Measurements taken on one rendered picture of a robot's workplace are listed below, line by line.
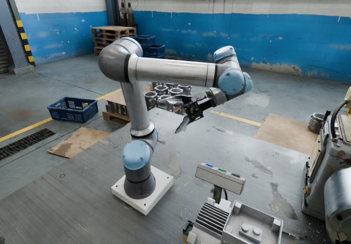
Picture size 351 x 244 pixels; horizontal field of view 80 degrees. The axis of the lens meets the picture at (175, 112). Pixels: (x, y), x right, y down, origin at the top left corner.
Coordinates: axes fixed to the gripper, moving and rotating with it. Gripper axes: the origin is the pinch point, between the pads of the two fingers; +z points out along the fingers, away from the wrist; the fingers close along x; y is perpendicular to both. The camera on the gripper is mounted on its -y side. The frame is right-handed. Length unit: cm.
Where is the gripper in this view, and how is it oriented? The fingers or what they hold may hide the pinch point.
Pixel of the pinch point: (166, 117)
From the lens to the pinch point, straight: 84.8
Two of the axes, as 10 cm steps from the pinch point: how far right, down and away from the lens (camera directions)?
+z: -9.0, 4.3, 0.9
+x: 4.3, 8.4, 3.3
